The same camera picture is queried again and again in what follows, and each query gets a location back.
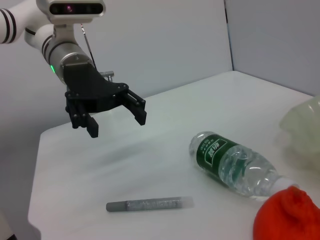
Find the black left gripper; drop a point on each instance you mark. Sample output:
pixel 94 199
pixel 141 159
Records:
pixel 85 85

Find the red-orange toy orange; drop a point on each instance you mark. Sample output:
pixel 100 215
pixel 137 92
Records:
pixel 287 217

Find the water bottle with green label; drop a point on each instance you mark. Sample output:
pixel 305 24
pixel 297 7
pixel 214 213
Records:
pixel 232 165

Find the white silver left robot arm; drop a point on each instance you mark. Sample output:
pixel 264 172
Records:
pixel 60 53

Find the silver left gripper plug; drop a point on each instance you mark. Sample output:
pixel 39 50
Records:
pixel 108 74

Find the translucent green fruit plate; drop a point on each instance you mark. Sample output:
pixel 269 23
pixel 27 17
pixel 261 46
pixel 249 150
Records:
pixel 305 130

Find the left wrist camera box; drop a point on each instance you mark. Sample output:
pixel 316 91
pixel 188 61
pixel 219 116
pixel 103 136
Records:
pixel 75 10

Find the grey pen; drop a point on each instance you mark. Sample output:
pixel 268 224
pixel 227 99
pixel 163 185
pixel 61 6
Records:
pixel 150 204

